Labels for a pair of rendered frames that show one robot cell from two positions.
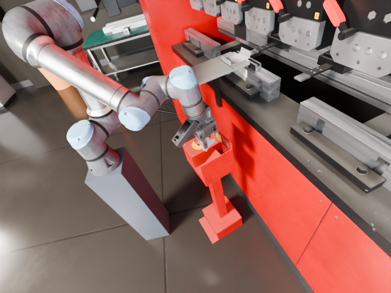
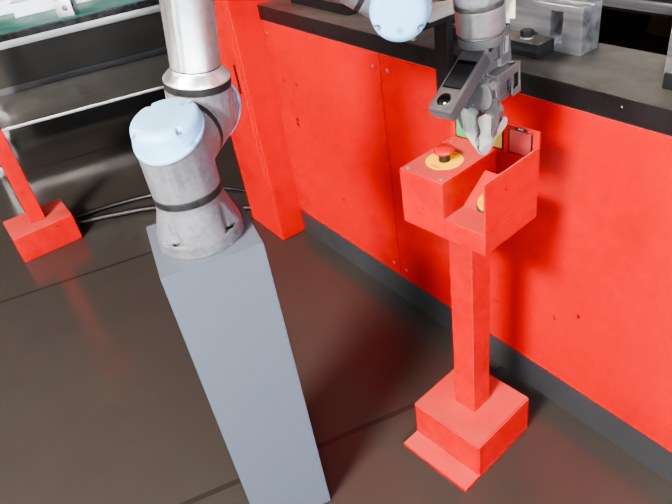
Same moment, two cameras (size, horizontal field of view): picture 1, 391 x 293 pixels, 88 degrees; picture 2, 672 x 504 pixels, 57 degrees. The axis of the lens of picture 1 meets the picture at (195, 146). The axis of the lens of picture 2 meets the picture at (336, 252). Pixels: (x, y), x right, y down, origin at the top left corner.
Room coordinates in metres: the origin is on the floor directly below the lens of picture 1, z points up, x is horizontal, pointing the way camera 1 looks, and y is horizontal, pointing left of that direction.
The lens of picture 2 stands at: (-0.22, 0.55, 1.36)
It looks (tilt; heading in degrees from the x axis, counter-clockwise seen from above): 36 degrees down; 340
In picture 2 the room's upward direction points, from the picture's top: 10 degrees counter-clockwise
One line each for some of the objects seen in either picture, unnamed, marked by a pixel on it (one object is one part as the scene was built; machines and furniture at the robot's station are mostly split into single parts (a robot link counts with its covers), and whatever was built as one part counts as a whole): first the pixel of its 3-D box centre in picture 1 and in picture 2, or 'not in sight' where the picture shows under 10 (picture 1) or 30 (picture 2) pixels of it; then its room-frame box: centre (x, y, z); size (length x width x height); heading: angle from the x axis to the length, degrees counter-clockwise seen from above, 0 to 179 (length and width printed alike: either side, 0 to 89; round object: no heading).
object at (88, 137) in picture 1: (87, 138); (175, 148); (0.74, 0.44, 0.94); 0.13 x 0.12 x 0.14; 146
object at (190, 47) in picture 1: (192, 48); (324, 1); (1.54, -0.18, 0.89); 0.30 x 0.05 x 0.03; 11
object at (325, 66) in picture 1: (326, 64); not in sight; (0.66, -0.57, 1.01); 0.26 x 0.12 x 0.05; 101
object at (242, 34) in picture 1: (241, 31); not in sight; (0.97, -0.35, 1.11); 0.10 x 0.02 x 0.10; 11
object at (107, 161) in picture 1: (100, 157); (194, 210); (0.74, 0.45, 0.82); 0.15 x 0.15 x 0.10
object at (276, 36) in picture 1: (271, 43); not in sight; (0.99, -0.51, 1.01); 0.26 x 0.12 x 0.05; 101
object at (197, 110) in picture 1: (192, 105); (478, 19); (0.58, -0.03, 1.06); 0.08 x 0.08 x 0.05
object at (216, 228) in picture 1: (219, 218); (465, 422); (0.63, -0.01, 0.06); 0.25 x 0.20 x 0.12; 107
